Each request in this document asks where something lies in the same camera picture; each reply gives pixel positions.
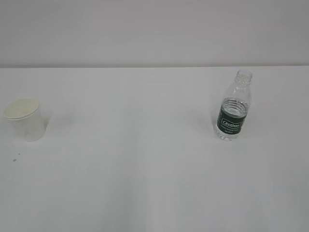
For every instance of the clear water bottle green label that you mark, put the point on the clear water bottle green label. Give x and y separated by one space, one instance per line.
234 106

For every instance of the white paper cup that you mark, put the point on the white paper cup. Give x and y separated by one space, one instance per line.
25 117

